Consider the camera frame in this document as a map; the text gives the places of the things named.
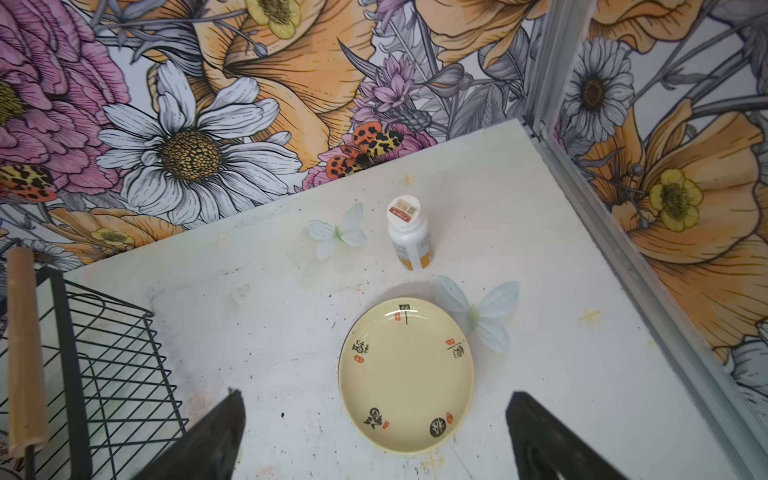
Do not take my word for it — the black wire dish rack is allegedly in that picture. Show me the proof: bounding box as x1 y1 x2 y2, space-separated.
34 267 188 479

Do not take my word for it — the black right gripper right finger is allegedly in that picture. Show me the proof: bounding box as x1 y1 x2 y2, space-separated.
506 391 625 480

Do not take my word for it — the white pill bottle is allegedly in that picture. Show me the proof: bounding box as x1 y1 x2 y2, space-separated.
386 195 432 271

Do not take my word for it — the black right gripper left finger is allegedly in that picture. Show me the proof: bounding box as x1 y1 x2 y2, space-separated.
134 390 246 480

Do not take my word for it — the cream plate front row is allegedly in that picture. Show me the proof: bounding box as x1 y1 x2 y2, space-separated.
338 297 475 455

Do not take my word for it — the aluminium right corner post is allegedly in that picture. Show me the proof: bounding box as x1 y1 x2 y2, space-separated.
524 1 767 479

